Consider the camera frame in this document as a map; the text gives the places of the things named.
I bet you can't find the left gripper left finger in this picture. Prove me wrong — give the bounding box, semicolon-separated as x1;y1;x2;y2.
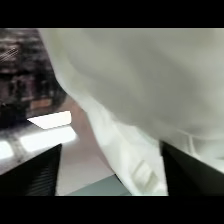
0;143;63;196

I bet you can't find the white long-sleeved shirt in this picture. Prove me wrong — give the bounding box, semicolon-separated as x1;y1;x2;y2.
37;28;224;196

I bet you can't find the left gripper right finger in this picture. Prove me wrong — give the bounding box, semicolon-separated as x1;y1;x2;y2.
159;141;224;196

